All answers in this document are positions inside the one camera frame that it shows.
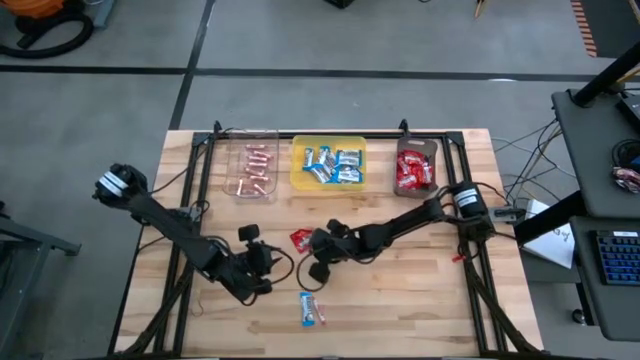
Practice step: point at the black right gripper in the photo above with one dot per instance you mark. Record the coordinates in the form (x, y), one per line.
(332, 245)

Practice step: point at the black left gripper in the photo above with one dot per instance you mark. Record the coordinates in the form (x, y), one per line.
(257, 260)

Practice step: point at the red candy bag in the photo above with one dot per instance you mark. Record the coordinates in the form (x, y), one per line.
(419, 182)
(412, 156)
(406, 184)
(300, 240)
(427, 172)
(416, 170)
(402, 169)

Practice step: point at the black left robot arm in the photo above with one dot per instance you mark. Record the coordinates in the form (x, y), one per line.
(165, 222)

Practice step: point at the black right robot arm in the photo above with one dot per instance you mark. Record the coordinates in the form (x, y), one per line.
(410, 217)

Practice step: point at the yellow plastic bin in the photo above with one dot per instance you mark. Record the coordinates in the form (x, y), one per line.
(300, 180)

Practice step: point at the clear plastic bin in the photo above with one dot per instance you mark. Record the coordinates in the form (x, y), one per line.
(235, 172)

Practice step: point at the red clip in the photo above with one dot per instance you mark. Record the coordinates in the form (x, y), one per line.
(457, 258)

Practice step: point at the grey connector box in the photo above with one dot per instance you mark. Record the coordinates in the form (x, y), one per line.
(505, 214)

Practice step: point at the white paper sheet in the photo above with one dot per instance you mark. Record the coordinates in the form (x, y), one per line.
(555, 245)

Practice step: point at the black desk support beam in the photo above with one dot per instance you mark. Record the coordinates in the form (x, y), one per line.
(555, 217)

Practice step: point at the grey metal cart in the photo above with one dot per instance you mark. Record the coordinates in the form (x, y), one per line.
(40, 239)

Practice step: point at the black stand foot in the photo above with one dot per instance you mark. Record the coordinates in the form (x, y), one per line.
(340, 3)

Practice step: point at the grey desk panel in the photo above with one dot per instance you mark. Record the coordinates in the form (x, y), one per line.
(585, 280)
(590, 130)

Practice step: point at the black caster wheel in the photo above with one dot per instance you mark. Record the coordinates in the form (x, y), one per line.
(578, 316)

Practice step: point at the tan wooden stick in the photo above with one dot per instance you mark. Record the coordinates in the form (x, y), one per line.
(479, 9)

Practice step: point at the black backlit keyboard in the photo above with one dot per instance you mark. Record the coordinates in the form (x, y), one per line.
(620, 260)

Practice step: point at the pink patterned bundle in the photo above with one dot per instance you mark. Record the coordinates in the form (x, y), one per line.
(627, 177)

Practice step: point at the black stand pole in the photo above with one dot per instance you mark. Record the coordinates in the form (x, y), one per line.
(605, 75)

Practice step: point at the orange vacuum cleaner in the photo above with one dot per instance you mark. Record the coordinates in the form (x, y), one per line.
(30, 7)

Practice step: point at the dark mat orange fringe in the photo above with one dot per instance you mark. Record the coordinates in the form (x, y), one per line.
(615, 25)

